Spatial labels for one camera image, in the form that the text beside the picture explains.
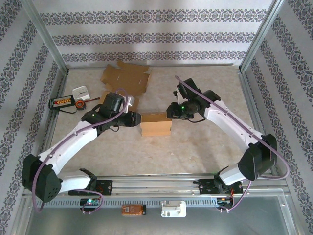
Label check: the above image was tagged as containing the brown cardboard box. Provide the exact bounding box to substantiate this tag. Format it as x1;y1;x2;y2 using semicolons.
99;59;152;110
139;112;172;137

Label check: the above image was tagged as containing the black box with orange parts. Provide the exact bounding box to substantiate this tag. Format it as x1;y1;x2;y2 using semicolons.
49;96;75;110

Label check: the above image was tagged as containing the white square clock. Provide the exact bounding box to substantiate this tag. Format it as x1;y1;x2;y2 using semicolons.
72;85;90;101

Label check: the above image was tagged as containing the orange electronic device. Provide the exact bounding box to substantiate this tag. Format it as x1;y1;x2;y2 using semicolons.
121;204;147;216

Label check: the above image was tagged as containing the small circuit board green light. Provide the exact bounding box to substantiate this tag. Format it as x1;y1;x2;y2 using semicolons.
80;198;100;206

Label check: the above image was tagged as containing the grey metal sheet tray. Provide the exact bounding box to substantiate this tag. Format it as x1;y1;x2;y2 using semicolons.
24;197;298;235

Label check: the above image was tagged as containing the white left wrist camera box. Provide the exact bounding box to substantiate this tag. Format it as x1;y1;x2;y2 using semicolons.
123;94;136;114

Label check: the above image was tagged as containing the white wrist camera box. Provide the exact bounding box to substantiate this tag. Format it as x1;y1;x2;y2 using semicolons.
123;94;136;114
175;83;187;103

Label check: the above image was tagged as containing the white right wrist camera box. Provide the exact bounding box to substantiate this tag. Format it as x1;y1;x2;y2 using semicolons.
175;83;187;103

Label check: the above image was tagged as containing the thin black cable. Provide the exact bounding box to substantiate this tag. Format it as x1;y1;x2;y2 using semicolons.
58;107;80;115

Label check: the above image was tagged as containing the grey metal wall base strip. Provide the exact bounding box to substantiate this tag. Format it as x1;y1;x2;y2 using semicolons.
67;63;242;70

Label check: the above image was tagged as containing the grey metal side rail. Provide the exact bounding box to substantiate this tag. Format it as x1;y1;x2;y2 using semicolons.
34;70;70;178
237;68;279;176

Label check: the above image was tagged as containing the aluminium mounting rail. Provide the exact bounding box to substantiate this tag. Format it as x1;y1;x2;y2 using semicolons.
23;173;291;198

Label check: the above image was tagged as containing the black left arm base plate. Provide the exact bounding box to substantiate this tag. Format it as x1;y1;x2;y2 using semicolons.
68;180;113;196

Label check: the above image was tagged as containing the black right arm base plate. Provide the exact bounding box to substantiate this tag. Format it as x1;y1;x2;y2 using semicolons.
198;178;244;196

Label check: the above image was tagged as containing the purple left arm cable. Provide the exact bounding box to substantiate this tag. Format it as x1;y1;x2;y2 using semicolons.
31;88;130;215

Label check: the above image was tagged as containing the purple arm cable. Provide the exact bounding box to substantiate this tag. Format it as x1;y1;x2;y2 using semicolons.
31;88;130;215
175;75;291;213

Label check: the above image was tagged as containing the grey metal frame post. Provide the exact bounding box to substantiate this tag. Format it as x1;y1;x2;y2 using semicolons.
239;0;287;72
21;0;69;74

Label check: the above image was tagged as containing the white plastic bracket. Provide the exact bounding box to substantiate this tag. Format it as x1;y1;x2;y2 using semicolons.
160;200;187;218

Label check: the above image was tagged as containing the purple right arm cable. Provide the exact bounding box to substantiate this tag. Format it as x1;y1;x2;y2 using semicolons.
175;75;291;213

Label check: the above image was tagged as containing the grey slotted cable duct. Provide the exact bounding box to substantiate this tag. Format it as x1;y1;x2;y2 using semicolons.
33;198;220;208

